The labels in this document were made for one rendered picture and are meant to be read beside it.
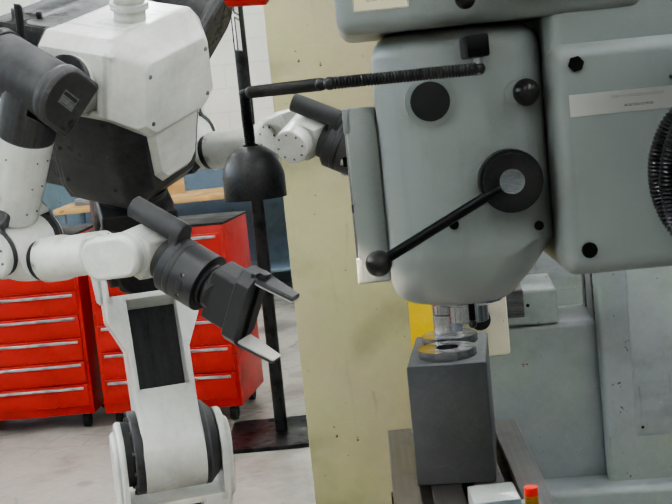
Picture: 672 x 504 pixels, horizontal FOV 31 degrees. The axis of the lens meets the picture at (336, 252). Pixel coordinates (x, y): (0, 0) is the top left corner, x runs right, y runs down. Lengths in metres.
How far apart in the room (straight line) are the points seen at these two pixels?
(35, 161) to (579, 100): 0.89
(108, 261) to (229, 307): 0.20
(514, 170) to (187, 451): 0.92
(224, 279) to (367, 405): 1.61
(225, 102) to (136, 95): 8.60
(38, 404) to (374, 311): 3.47
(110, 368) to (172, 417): 4.22
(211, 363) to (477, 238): 4.78
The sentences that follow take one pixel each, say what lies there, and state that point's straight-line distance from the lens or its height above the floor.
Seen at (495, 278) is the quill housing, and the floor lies 1.34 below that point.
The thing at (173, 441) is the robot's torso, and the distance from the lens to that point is 2.06.
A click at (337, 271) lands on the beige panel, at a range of 3.23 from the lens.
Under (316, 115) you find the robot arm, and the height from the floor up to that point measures 1.53.
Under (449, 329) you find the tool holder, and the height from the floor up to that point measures 1.18.
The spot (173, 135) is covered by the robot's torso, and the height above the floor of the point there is 1.53.
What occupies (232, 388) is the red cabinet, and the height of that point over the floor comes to 0.18.
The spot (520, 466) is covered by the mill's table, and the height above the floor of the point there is 0.97.
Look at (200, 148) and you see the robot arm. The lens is 2.33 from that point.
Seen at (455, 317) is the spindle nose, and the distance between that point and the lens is 1.48.
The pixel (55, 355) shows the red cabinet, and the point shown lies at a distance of 6.38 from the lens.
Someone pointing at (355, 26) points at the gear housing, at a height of 1.64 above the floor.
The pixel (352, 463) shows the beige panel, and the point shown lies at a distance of 3.34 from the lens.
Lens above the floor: 1.57
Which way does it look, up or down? 7 degrees down
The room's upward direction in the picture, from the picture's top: 6 degrees counter-clockwise
